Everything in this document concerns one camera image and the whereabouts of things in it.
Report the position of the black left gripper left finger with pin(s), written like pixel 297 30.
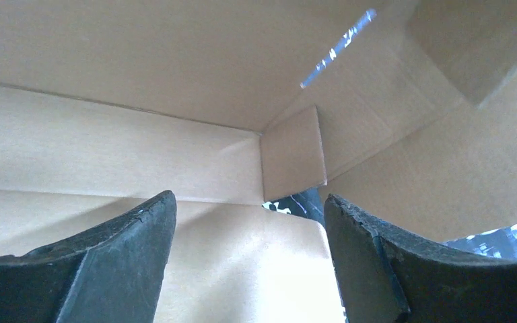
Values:
pixel 112 272

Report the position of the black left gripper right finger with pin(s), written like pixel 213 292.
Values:
pixel 388 274

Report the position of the brown cardboard box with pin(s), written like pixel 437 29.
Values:
pixel 252 113

